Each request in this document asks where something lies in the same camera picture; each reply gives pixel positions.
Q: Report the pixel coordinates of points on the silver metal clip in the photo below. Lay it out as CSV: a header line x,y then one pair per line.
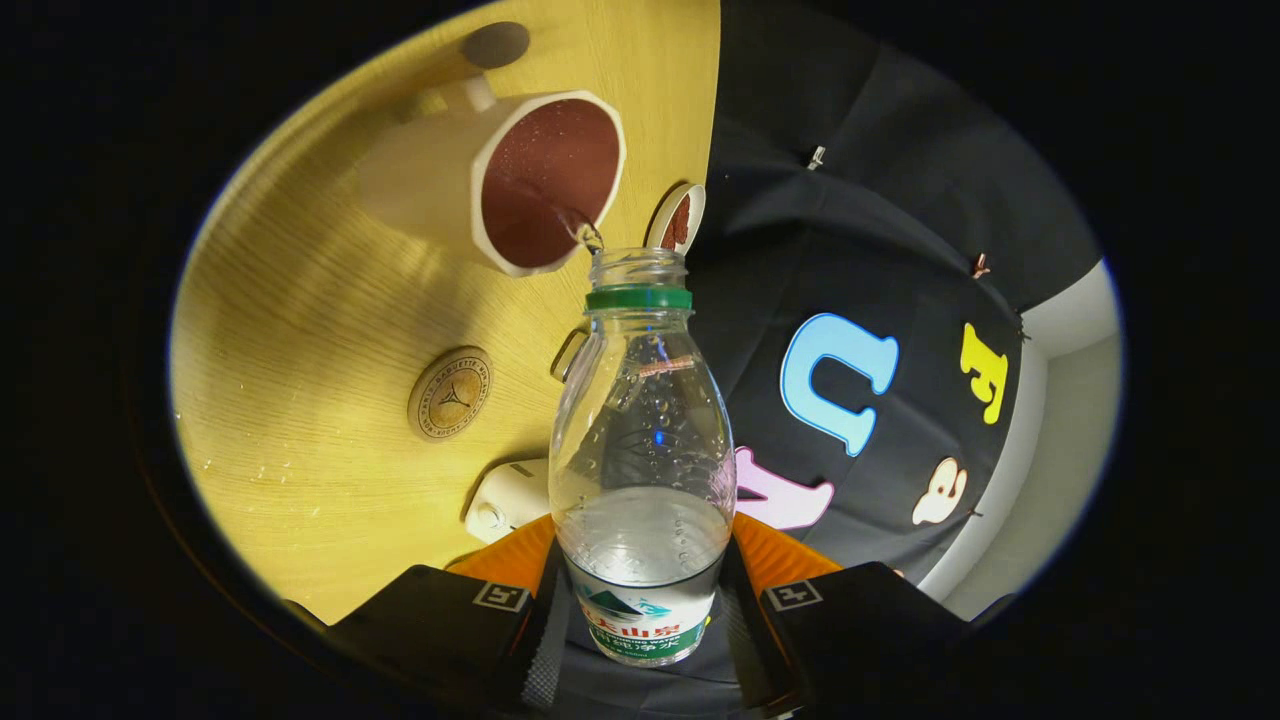
x,y
816,158

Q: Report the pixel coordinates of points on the small white plate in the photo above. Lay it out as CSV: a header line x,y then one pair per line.
x,y
697,215

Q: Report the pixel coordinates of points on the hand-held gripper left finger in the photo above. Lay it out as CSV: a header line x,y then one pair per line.
x,y
540,650

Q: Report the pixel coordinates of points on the round wooden coaster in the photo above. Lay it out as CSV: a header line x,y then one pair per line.
x,y
450,394

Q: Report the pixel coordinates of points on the wooden table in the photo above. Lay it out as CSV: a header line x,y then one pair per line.
x,y
300,330

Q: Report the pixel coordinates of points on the red sausage piece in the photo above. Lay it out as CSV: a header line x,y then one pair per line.
x,y
678,222

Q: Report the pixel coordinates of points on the black backdrop cloth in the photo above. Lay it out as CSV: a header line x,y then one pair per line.
x,y
800,200

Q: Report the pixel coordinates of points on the pink clothes peg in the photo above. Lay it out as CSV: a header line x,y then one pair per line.
x,y
981,266

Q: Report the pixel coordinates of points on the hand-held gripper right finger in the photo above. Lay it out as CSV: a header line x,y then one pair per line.
x,y
750,640

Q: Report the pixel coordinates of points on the cream cup with red inside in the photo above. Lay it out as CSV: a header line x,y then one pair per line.
x,y
545,180

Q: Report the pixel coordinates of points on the white toaster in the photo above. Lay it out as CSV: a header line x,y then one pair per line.
x,y
505,500

